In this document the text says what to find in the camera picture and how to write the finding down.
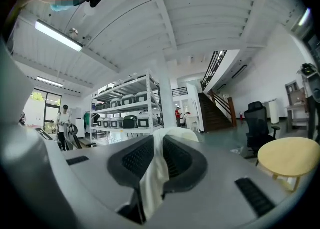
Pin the green hanging garment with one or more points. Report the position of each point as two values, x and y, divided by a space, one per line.
86 119

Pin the dark green appliance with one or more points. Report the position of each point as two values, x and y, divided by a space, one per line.
130 122

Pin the round wooden table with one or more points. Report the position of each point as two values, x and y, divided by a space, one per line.
287 155

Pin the white side table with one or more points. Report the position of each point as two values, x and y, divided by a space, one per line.
192 121

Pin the red fire extinguisher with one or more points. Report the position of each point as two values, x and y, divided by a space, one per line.
241 116

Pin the black mesh office chair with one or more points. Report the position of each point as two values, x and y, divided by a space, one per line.
257 123

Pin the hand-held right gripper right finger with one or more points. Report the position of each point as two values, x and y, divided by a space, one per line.
185 166

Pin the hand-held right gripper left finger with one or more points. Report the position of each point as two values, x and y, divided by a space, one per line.
130 165

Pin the cream clothes garment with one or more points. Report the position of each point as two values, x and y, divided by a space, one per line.
156 173

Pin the blue face mask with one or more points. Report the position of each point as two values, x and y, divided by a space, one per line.
61 6

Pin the glass entrance door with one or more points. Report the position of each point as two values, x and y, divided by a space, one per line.
52 110

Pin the dark wooden staircase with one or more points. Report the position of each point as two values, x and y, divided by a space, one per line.
212 113

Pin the ceiling light strip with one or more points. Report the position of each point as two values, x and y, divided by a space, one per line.
50 81
305 16
58 35

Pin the grey open cabinet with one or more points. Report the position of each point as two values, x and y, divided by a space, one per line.
296 108

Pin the black metal railing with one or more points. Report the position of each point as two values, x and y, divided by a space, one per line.
212 70

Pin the white metal shelving unit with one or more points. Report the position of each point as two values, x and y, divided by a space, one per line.
149 98

